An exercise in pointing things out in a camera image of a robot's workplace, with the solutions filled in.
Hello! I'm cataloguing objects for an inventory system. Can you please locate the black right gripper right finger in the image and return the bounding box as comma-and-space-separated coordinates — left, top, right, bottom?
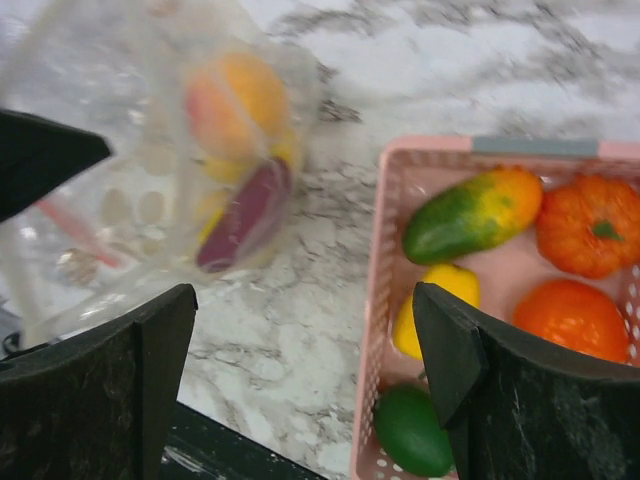
414, 283, 639, 479

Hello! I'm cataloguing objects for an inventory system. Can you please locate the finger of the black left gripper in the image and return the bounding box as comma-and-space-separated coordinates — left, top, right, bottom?
0, 109, 111, 221

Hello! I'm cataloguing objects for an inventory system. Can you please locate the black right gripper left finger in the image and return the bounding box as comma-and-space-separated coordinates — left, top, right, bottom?
1, 284, 196, 479

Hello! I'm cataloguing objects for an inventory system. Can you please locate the clear polka dot zip bag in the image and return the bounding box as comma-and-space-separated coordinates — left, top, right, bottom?
1, 1, 320, 349

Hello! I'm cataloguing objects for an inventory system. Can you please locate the green yellow cucumber toy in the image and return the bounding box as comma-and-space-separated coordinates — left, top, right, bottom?
402, 167, 544, 265

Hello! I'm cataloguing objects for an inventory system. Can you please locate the peach toy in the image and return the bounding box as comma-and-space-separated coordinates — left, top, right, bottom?
185, 50, 291, 161

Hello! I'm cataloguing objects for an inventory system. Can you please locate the clear bag with orange zipper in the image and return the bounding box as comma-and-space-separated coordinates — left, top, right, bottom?
36, 196, 121, 286

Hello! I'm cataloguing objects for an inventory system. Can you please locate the orange tomato toy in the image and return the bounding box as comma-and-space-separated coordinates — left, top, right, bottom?
512, 278, 629, 363

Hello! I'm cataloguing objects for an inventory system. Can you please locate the green lime toy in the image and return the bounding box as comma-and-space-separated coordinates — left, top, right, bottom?
373, 383, 454, 477

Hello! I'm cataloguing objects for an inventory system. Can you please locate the yellow bell pepper toy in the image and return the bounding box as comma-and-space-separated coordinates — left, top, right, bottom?
392, 264, 481, 361

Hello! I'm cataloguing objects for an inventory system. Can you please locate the orange pumpkin toy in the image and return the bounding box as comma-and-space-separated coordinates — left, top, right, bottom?
535, 175, 639, 279

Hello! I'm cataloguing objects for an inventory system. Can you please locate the pink plastic basket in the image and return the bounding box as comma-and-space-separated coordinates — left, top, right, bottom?
351, 136, 639, 479

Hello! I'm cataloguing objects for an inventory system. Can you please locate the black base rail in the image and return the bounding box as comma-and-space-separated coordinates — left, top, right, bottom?
158, 402, 321, 480

